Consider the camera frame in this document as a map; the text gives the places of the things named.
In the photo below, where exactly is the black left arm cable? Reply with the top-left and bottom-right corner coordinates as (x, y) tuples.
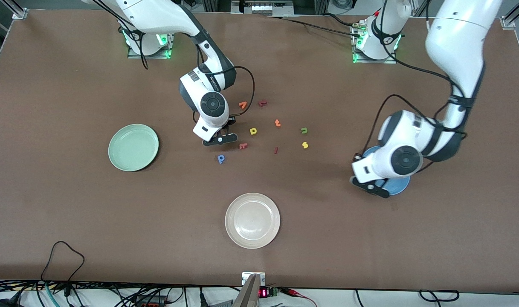
(369, 0), (470, 171)

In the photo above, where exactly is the long black table cable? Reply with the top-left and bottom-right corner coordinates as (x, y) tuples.
(266, 16), (363, 38)

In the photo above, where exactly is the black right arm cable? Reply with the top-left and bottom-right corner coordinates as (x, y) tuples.
(89, 0), (256, 125)

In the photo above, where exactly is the aluminium corner bracket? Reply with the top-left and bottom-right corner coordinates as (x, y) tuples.
(1, 0), (28, 20)
(500, 0), (519, 29)

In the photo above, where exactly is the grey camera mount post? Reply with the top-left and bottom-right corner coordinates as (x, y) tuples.
(233, 274), (261, 307)

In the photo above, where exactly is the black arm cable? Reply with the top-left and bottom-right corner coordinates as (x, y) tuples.
(89, 0), (256, 125)
(369, 0), (470, 171)

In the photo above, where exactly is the short black table cable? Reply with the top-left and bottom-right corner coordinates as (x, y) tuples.
(322, 13), (359, 27)

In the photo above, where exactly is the pale green plate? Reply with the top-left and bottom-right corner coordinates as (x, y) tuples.
(108, 124), (159, 172)

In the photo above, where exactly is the beige plate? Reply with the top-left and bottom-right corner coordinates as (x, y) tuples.
(225, 193), (281, 249)

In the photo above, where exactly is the thin black looped cable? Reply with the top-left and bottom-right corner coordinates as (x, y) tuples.
(41, 241), (85, 295)

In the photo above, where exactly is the black power plug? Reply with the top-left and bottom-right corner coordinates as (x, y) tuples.
(0, 292), (23, 307)

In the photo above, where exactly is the silver camera mount plate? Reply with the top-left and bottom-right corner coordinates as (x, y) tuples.
(242, 272), (266, 286)

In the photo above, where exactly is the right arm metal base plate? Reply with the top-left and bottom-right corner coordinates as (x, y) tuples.
(127, 32), (175, 59)

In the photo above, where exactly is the blue plate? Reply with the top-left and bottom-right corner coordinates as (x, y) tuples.
(362, 145), (411, 197)

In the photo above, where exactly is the red wire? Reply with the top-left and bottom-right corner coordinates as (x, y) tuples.
(281, 288), (317, 307)

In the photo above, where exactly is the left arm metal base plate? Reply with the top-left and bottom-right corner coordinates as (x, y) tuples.
(352, 21), (397, 64)

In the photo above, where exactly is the grey equipment box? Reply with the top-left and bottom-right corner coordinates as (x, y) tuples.
(231, 0), (294, 16)

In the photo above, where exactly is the black flat looped cable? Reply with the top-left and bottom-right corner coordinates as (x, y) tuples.
(419, 290), (459, 301)

